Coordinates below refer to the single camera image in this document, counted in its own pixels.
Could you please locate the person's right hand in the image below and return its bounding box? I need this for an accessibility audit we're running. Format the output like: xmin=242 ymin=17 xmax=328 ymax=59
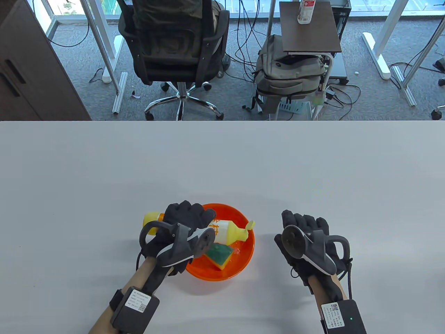
xmin=274 ymin=209 xmax=351 ymax=296

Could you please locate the person's left hand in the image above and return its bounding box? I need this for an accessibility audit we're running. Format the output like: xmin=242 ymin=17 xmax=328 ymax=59
xmin=141 ymin=200 xmax=217 ymax=277

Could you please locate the yellow orange dish soap bottle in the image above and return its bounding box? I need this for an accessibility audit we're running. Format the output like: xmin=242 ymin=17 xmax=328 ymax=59
xmin=144 ymin=212 xmax=256 ymax=246

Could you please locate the green yellow sponge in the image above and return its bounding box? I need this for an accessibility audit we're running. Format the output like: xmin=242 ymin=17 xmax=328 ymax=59
xmin=203 ymin=243 xmax=235 ymax=271

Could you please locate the orange plastic bowl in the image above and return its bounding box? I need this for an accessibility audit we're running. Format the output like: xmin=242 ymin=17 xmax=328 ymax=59
xmin=184 ymin=204 xmax=255 ymax=281

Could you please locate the person's left forearm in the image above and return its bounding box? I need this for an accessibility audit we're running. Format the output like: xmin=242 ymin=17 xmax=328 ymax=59
xmin=89 ymin=257 xmax=176 ymax=334

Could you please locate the person's right forearm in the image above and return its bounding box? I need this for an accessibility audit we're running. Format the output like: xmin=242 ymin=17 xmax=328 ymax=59
xmin=309 ymin=273 xmax=348 ymax=313

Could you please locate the grey tracking controller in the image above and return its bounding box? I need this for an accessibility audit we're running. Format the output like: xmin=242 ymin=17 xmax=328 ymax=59
xmin=140 ymin=221 xmax=216 ymax=268
xmin=281 ymin=225 xmax=350 ymax=275

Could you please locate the aluminium floor profile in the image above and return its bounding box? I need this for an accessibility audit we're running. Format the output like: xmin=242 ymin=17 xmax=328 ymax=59
xmin=112 ymin=71 xmax=128 ymax=114

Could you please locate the grey backpack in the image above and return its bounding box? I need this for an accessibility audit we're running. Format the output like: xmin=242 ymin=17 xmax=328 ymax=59
xmin=253 ymin=34 xmax=329 ymax=113

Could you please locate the black mesh office chair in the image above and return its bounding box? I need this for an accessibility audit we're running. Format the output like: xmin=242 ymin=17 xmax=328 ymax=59
xmin=116 ymin=0 xmax=230 ymax=121

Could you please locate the white desk leg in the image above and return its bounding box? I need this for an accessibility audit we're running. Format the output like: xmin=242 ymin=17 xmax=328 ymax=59
xmin=362 ymin=0 xmax=409 ymax=80
xmin=81 ymin=0 xmax=124 ymax=94

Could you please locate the dark brown side table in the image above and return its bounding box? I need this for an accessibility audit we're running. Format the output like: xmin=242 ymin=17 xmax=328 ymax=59
xmin=279 ymin=1 xmax=343 ymax=120

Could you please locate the black computer tower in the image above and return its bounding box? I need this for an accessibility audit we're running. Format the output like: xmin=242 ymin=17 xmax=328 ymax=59
xmin=329 ymin=0 xmax=351 ymax=84

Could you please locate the white metal pole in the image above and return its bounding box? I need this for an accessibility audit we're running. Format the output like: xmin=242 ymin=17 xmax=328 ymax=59
xmin=266 ymin=0 xmax=277 ymax=36

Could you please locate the clear bottle red label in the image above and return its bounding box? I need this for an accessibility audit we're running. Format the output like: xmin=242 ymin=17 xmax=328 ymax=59
xmin=297 ymin=0 xmax=316 ymax=25

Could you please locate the dark wooden cabinet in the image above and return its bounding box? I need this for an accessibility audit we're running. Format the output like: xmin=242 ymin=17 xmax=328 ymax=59
xmin=0 ymin=0 xmax=92 ymax=121

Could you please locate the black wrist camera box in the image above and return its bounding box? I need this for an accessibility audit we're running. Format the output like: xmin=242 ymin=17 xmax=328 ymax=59
xmin=320 ymin=299 xmax=367 ymax=334
xmin=110 ymin=286 xmax=160 ymax=334

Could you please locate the black cable bundle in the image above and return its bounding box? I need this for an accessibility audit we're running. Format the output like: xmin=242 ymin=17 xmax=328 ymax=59
xmin=226 ymin=0 xmax=275 ymax=84

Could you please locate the aluminium frame post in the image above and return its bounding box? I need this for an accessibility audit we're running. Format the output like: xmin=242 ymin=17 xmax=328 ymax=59
xmin=391 ymin=30 xmax=445 ymax=106

